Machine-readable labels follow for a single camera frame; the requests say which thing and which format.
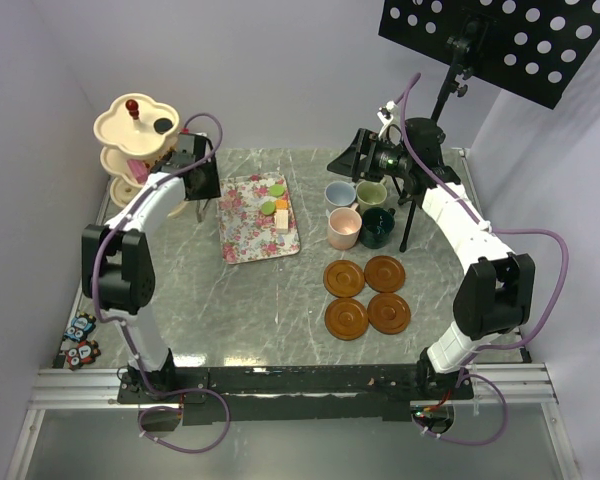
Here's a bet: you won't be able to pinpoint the floral serving tray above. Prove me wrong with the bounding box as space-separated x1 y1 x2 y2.
217 172 301 265

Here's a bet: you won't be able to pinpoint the pink toy popsicle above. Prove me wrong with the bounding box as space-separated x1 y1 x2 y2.
127 159 149 184

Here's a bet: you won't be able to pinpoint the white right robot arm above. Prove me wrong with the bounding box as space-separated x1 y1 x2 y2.
327 118 535 399

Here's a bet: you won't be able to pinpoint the dark green mug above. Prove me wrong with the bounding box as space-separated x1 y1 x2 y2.
359 207 396 249

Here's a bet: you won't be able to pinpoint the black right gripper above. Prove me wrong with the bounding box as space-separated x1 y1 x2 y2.
327 128 414 183

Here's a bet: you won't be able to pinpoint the metal serving tongs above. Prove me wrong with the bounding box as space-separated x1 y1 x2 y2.
195 199 211 223

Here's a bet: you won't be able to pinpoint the light blue mug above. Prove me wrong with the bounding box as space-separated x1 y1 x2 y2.
324 180 357 213

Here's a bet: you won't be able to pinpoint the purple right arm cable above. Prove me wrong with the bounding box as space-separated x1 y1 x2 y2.
395 72 570 446

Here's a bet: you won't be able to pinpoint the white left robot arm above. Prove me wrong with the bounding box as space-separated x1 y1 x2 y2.
81 130 218 402

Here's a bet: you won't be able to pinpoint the cream three-tier dessert stand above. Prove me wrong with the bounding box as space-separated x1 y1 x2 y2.
93 92 180 208

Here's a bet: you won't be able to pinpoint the white toy donut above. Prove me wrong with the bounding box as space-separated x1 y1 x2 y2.
117 184 137 198

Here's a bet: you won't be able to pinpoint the green toy macaron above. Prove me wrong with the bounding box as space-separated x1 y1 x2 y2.
268 184 286 198
260 200 276 216

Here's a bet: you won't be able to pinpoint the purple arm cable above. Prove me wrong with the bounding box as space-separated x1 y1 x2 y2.
92 112 231 455
395 72 570 446

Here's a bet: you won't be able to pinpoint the light green mug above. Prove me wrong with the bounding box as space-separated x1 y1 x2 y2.
356 179 388 215

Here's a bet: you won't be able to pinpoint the aluminium frame rail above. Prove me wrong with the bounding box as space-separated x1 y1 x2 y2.
6 369 120 479

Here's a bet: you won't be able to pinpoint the black perforated calibration board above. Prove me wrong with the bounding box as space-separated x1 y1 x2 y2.
379 1 600 109

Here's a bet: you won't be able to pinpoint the brown wooden coaster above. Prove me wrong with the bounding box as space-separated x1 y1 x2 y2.
323 260 366 298
367 293 411 335
364 255 406 293
324 298 369 341

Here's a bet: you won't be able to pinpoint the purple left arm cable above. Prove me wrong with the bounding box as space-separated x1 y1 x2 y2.
92 112 231 455

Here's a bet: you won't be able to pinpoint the cream toy wafer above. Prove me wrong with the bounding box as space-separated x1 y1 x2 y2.
274 209 290 235

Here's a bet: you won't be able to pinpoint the black toy cookie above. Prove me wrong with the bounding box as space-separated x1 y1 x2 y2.
153 117 173 135

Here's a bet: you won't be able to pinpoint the pink mug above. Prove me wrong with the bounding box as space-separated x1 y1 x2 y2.
327 203 362 250

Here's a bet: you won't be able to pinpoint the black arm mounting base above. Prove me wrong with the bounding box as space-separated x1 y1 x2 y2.
117 364 474 426

